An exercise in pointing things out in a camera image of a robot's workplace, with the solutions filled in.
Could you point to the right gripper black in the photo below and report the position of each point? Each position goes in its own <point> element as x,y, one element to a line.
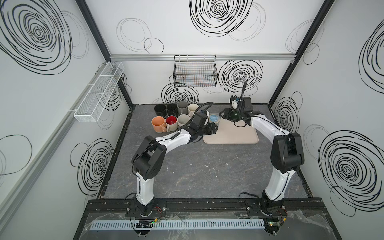
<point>227,113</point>

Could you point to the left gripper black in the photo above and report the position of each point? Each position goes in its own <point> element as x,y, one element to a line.
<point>210,129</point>

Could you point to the blue butterfly mug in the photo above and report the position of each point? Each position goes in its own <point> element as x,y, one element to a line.
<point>214,118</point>

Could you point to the beige tan mug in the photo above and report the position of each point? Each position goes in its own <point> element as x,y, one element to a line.
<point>183,120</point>

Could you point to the grey mug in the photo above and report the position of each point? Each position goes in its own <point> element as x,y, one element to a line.
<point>182,108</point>

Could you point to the cream white mug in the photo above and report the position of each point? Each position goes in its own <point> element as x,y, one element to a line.
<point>171,123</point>

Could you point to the orange cream mug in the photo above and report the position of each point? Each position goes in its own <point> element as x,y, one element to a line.
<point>159,124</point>

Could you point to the white black mug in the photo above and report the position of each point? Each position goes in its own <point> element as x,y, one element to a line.
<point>161,110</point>

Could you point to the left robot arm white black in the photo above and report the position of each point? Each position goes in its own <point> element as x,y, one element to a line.
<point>148,159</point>

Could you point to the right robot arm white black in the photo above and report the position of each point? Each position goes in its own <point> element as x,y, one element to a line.
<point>286,155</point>

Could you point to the beige plastic tray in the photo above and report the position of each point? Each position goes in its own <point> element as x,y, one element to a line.
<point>232,133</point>

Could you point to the white slotted cable duct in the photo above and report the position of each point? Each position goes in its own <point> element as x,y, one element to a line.
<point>213,224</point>

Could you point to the white wire shelf basket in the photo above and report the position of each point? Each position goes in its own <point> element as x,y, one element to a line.
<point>101,90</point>

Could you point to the aluminium wall rail back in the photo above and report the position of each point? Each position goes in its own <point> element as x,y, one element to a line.
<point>203,57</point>

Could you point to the aluminium wall rail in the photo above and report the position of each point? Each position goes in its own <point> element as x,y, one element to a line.
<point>32,108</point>
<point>203,57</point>

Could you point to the black corner frame post right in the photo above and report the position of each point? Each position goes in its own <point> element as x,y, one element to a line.
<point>318,20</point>

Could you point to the black corner frame post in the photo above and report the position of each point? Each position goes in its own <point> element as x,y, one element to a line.
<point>84,9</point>
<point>318,20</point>

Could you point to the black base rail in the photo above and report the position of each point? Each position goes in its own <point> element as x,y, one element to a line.
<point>166,207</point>

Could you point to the black corner frame post left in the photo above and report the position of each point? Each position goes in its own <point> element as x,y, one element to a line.
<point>84,9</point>

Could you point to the aluminium wall rail left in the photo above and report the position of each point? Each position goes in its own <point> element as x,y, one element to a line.
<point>32,108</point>

